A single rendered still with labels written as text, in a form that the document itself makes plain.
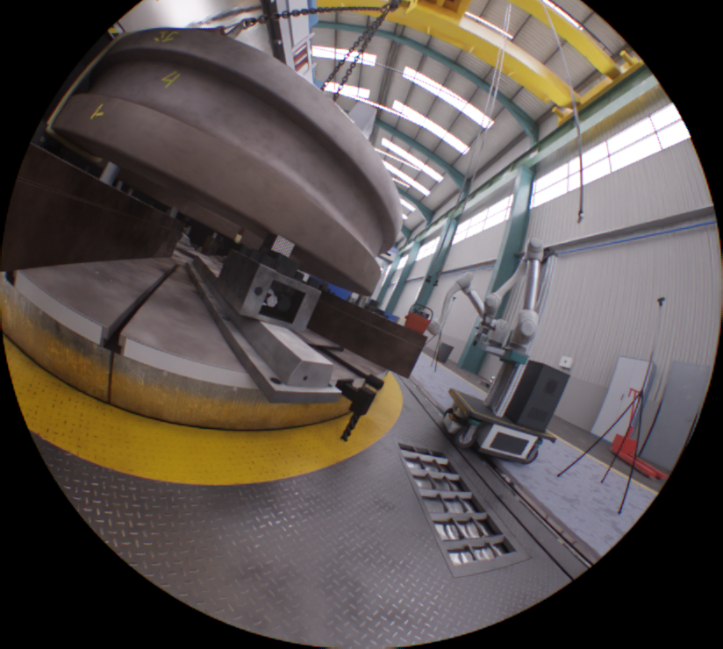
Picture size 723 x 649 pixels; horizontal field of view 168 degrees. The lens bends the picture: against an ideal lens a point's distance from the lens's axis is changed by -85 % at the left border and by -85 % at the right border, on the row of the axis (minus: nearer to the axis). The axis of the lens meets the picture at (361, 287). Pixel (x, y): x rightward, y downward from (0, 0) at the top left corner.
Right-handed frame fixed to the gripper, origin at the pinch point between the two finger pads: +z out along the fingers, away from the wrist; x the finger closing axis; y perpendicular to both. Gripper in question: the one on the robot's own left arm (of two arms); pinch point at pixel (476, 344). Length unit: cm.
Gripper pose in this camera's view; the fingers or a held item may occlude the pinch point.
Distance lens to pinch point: 195.9
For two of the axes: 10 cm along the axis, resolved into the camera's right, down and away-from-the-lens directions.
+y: -9.0, -3.9, 1.9
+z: -4.1, 9.1, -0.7
